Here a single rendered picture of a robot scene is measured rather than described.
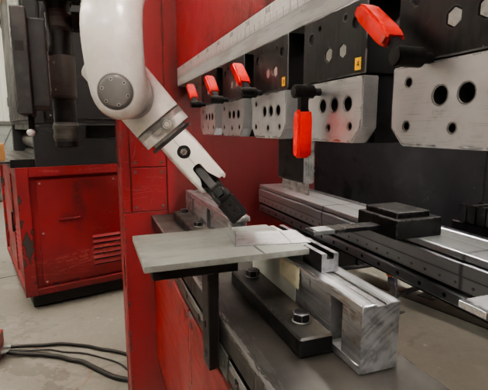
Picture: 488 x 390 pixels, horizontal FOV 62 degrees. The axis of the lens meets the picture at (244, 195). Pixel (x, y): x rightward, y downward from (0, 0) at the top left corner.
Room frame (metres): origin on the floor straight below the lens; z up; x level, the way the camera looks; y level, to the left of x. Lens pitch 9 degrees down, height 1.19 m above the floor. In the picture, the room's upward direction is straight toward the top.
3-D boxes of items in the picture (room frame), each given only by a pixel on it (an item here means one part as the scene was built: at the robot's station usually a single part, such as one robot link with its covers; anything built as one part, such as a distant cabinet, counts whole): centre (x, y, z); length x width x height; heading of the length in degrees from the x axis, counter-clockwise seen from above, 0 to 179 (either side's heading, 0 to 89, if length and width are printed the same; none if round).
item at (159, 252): (0.68, 0.05, 1.00); 0.26 x 0.18 x 0.01; 110
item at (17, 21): (1.67, 0.83, 1.42); 0.45 x 0.12 x 0.36; 25
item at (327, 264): (0.71, -0.10, 0.99); 0.20 x 0.03 x 0.03; 20
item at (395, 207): (0.79, -0.24, 1.01); 0.26 x 0.12 x 0.05; 110
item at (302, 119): (0.56, -0.08, 1.20); 0.04 x 0.02 x 0.10; 110
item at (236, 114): (0.94, -0.01, 1.26); 0.15 x 0.09 x 0.17; 20
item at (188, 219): (1.27, 0.17, 0.89); 0.30 x 0.05 x 0.03; 20
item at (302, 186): (0.73, -0.09, 1.13); 0.10 x 0.02 x 0.10; 20
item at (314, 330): (0.67, -0.05, 0.89); 0.30 x 0.05 x 0.03; 20
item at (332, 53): (0.57, -0.15, 1.26); 0.15 x 0.09 x 0.17; 20
